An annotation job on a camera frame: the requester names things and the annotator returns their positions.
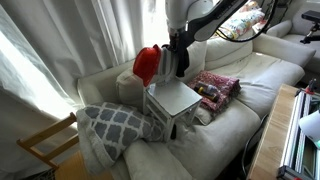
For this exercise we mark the cream sofa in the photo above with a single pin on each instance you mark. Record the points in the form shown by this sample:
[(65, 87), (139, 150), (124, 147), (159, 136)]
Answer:
[(204, 149)]

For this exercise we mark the white curtain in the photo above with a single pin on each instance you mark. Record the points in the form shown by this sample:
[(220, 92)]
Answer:
[(46, 46)]

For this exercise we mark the red patterned folded cloth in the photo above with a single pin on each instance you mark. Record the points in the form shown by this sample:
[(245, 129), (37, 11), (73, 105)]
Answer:
[(228, 88)]

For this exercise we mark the floral yellow folded blanket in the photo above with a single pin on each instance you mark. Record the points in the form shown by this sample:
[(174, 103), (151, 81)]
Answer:
[(242, 21)]

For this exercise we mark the grey white patterned pillow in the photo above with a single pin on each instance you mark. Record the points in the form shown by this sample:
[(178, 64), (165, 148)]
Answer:
[(106, 129)]

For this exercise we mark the grey armchair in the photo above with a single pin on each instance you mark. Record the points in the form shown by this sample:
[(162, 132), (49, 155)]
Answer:
[(294, 28)]

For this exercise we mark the small white wooden chair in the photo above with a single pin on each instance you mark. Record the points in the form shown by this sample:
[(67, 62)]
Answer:
[(167, 98)]

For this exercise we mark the white lamp shade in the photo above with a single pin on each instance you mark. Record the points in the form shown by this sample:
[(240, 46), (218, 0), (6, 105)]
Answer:
[(310, 126)]

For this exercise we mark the red sequin hat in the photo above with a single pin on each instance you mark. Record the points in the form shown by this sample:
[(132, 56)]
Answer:
[(146, 63)]

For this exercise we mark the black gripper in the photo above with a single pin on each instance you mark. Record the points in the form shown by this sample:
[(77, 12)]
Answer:
[(180, 39)]

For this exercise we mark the wooden side table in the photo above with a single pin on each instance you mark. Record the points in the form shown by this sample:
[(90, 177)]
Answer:
[(269, 152)]

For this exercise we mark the yellow black bottle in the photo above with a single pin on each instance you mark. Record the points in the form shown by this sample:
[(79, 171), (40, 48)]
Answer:
[(208, 91)]

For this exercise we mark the cream cushion behind chair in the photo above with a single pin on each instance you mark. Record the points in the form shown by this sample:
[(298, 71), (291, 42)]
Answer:
[(130, 89)]

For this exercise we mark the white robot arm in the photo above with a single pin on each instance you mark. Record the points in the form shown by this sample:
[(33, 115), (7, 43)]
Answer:
[(196, 20)]

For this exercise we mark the black hat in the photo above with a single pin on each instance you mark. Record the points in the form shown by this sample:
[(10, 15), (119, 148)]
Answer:
[(178, 58)]

